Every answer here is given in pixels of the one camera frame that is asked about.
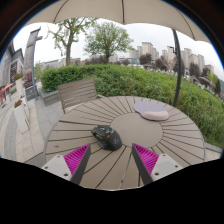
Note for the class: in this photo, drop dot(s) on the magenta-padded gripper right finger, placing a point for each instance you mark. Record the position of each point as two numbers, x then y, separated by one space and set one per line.
146 160

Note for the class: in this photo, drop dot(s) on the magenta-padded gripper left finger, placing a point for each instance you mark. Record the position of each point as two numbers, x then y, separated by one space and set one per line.
75 160

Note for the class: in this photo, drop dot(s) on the black computer mouse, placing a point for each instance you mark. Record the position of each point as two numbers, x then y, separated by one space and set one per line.
108 138

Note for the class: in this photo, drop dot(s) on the purple mouse pad with wrist rest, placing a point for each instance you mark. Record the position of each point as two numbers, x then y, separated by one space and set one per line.
146 107

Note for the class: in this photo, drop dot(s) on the slatted wooden chair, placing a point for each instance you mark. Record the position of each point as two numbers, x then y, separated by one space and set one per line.
76 91

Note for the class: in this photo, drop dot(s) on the white planter box with flowers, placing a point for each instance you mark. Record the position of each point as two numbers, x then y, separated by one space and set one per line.
20 116

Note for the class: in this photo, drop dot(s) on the green hedge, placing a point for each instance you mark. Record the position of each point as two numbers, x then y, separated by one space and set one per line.
140 83

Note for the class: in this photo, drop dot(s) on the dark curved umbrella pole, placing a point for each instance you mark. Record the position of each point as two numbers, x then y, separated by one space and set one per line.
179 66

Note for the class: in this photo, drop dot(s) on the thin sparse tree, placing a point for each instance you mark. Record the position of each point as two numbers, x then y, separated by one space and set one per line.
68 50

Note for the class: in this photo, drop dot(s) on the far apartment buildings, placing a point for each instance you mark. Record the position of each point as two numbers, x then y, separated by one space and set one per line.
146 49

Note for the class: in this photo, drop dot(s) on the tall grey sign pillar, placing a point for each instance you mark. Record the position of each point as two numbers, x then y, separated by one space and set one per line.
29 56

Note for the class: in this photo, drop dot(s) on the round leafy tree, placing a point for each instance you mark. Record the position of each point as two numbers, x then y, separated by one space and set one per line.
107 36

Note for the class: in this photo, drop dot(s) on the beige patio umbrella canopy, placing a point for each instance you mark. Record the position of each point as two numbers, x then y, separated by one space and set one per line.
100 8

